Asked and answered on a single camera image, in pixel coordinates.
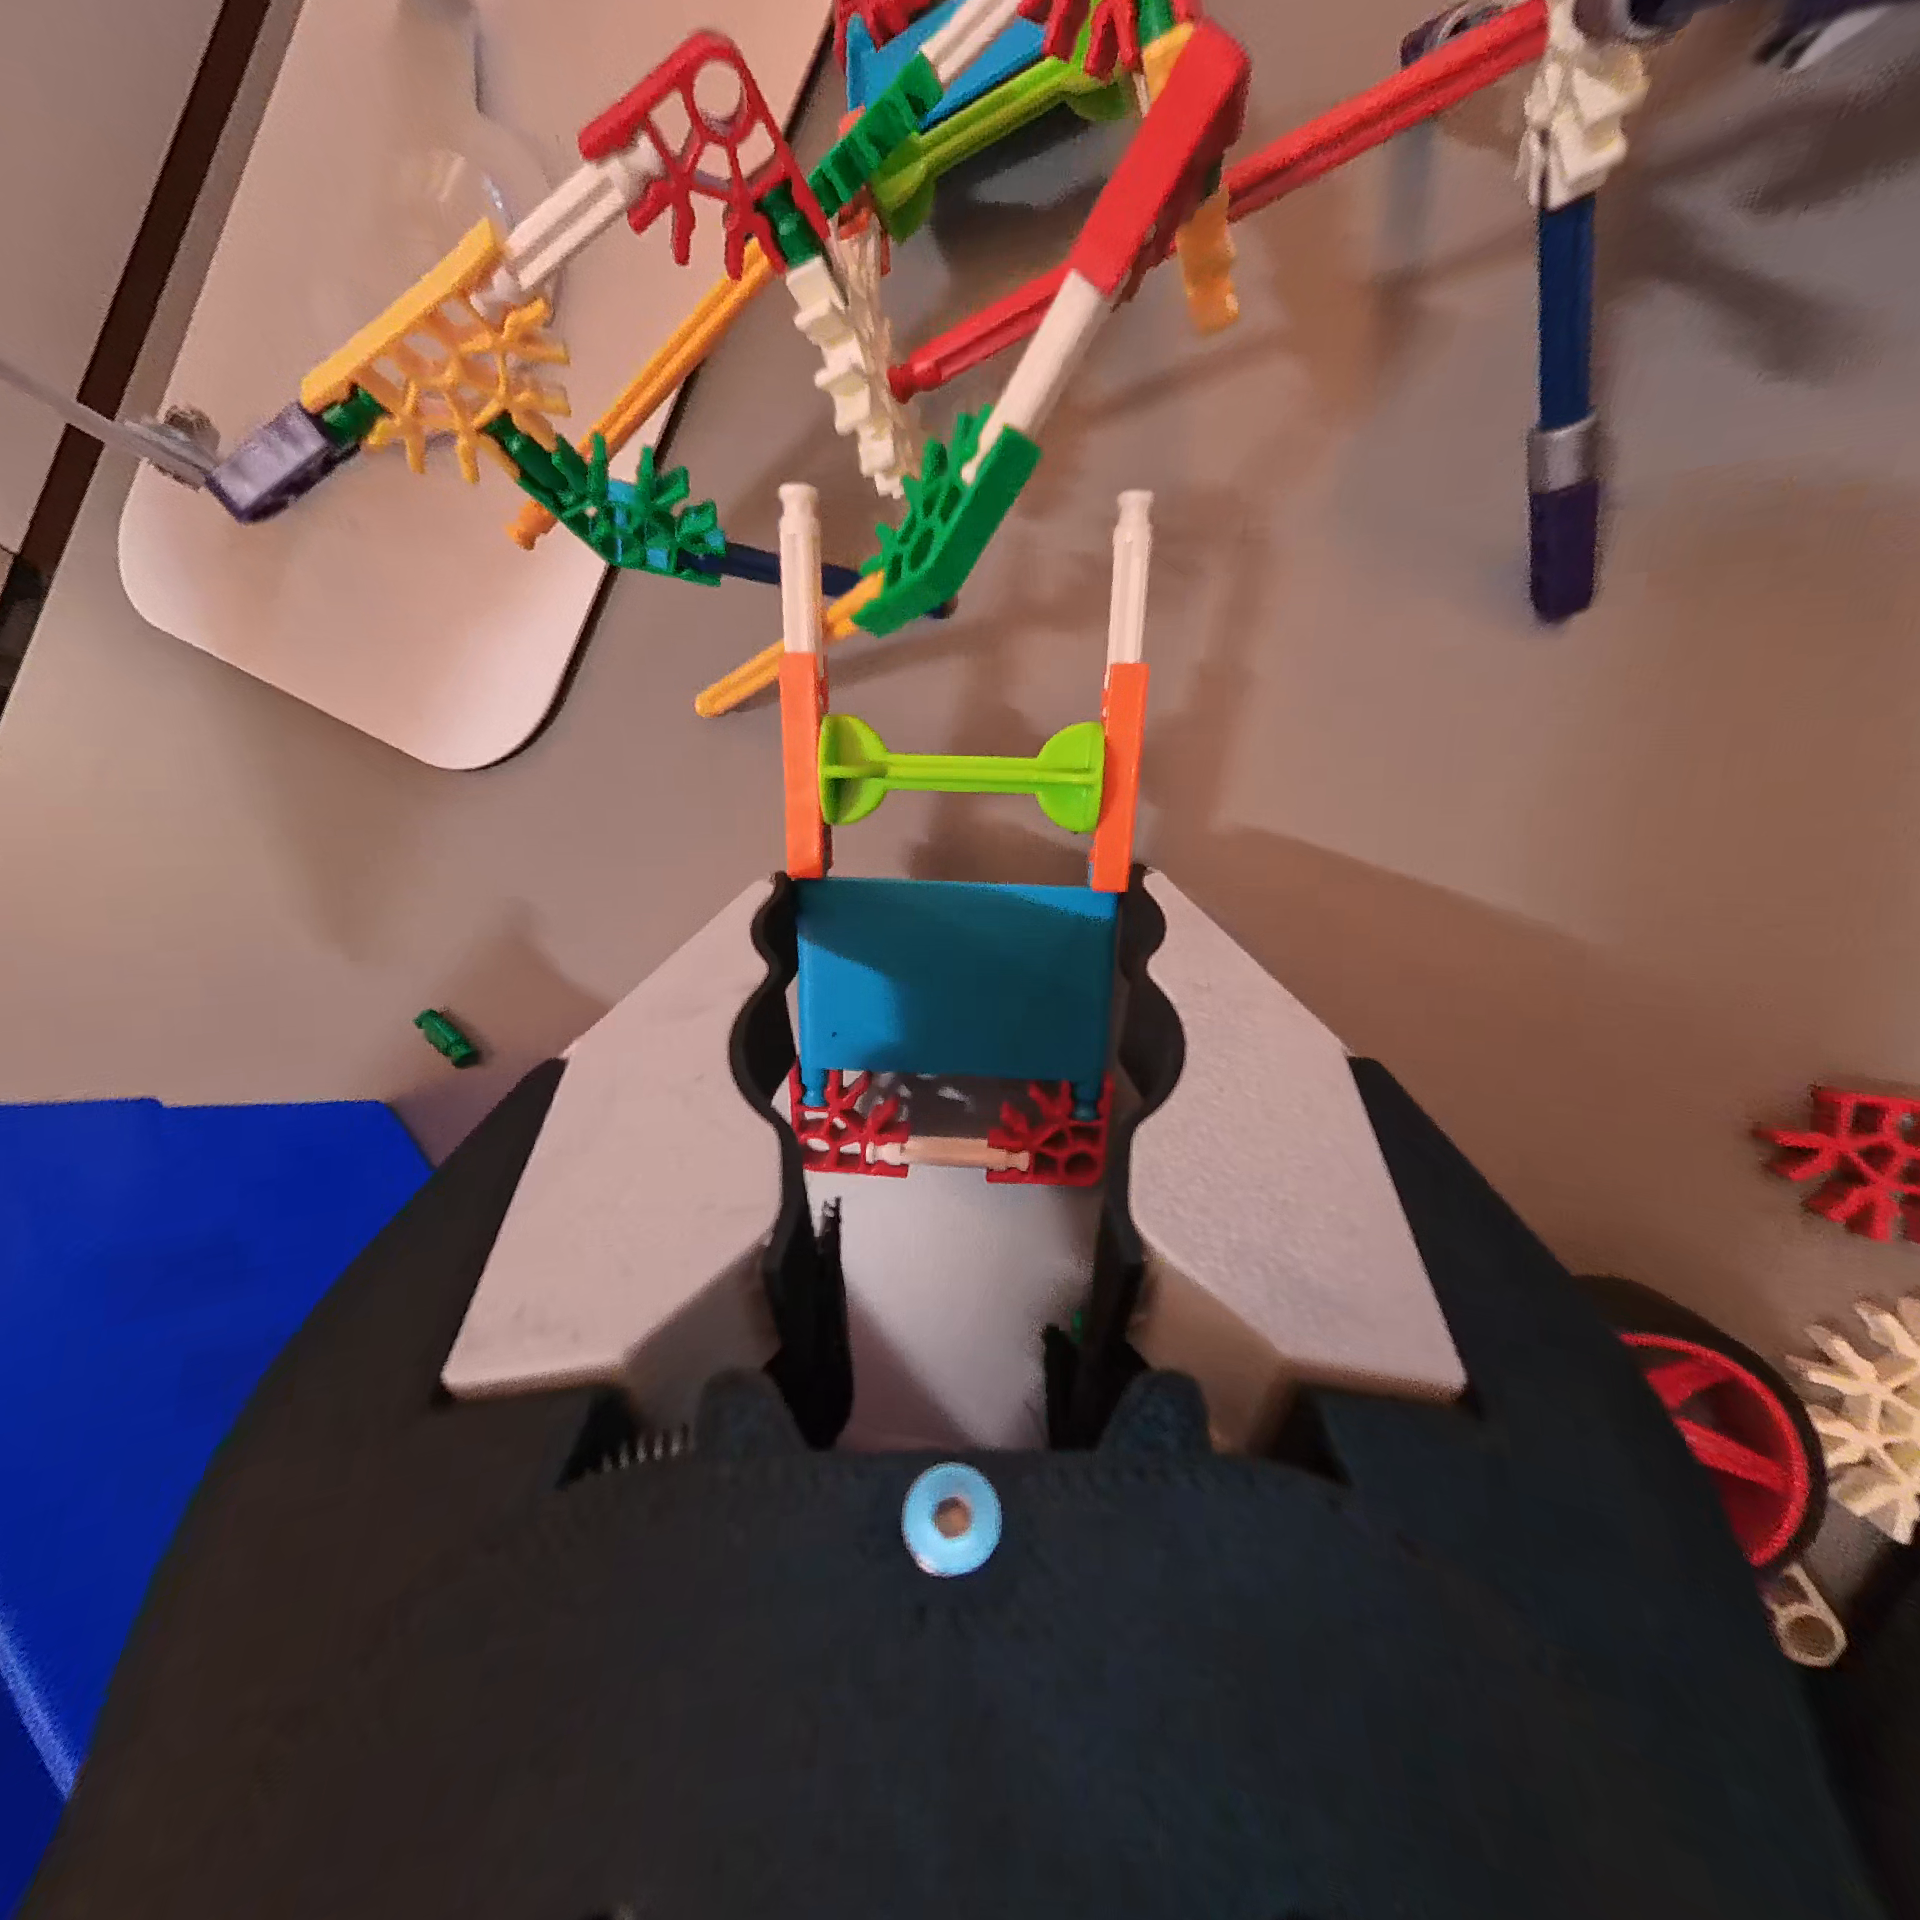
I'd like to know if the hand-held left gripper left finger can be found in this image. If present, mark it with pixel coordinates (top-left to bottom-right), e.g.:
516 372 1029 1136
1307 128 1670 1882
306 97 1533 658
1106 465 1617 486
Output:
438 875 803 1401

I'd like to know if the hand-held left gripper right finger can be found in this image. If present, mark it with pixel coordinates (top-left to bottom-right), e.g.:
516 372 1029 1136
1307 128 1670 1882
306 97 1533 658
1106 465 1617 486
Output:
1116 868 1474 1411

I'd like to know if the blue panel toy seat assembly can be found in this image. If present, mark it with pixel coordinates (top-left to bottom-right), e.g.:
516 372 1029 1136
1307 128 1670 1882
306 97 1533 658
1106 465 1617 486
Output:
776 654 1153 1189

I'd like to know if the blue plastic bin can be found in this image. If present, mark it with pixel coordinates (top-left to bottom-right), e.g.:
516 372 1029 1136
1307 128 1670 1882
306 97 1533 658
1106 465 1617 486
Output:
0 1097 441 1825

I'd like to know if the white toy rod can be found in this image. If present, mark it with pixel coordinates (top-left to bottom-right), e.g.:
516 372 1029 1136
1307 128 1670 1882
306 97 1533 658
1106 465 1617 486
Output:
1104 491 1159 670
775 480 827 663

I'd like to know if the colourful toy wheel model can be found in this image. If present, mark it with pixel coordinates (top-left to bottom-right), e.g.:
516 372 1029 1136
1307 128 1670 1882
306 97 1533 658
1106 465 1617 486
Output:
201 0 1920 721

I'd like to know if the red toy connector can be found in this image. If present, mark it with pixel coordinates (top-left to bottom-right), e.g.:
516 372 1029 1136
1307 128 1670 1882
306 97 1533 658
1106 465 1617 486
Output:
1755 1084 1920 1242

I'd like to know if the white snowflake toy connector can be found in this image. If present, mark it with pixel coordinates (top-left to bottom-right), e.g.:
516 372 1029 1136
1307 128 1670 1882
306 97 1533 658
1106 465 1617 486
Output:
1783 1298 1920 1547

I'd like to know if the white document stand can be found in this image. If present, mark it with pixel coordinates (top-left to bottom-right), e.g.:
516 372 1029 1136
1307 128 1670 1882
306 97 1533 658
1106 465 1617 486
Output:
0 0 832 773

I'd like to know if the grey toy connector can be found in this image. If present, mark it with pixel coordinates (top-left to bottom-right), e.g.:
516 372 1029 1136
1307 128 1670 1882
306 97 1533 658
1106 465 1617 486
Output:
1763 1564 1853 1669

